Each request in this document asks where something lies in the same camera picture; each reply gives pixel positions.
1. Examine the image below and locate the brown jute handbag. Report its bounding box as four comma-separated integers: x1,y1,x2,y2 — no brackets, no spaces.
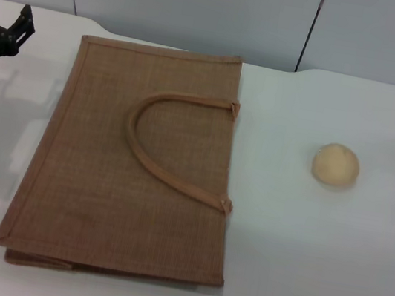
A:
0,23,260,296

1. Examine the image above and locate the round egg yolk pastry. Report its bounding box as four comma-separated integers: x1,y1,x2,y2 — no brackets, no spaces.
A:
309,139,365,191

